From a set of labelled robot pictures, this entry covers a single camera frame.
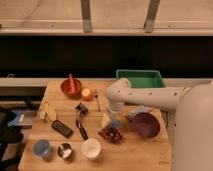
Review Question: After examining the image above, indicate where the small metal cup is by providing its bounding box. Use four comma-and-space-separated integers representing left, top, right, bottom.
57, 143, 72, 159

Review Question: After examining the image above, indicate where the light purple cloth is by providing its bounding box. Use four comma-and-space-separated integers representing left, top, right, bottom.
127, 106, 152, 120

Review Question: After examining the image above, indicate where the red bowl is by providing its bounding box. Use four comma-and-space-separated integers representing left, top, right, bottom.
60, 79, 82, 98

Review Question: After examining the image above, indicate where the white cup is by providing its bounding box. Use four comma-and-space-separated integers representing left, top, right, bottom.
81, 138, 101, 160

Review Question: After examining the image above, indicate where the blue sponge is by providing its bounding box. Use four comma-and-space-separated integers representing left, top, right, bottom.
108, 119, 121, 129

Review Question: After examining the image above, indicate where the purple bowl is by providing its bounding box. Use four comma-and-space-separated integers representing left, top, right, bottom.
132, 112, 160, 138

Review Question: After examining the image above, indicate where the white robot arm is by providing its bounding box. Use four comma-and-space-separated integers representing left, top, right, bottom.
106, 78, 213, 171

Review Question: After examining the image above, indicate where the banana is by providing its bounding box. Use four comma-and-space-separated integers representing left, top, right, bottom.
39, 102, 57, 121

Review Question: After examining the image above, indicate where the metal fork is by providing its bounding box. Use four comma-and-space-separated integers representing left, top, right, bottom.
93, 90, 101, 112

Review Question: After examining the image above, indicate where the green plastic tray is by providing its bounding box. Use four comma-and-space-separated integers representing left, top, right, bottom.
116, 69, 165, 88

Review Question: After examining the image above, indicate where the black object at left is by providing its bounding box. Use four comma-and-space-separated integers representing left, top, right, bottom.
0, 106, 24, 171

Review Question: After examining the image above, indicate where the black dish brush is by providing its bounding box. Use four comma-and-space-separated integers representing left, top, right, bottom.
75, 103, 88, 140

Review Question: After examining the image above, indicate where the black rectangular block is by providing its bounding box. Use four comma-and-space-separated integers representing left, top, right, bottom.
51, 120, 73, 138

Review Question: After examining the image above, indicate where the blue plastic cup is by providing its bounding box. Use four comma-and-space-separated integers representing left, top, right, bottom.
33, 139, 51, 159

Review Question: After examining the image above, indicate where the bunch of dark grapes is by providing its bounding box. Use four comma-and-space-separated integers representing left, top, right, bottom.
98, 127, 123, 144

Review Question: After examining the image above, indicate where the red spoon in bowl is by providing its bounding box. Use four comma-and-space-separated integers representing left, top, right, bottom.
69, 74, 75, 93

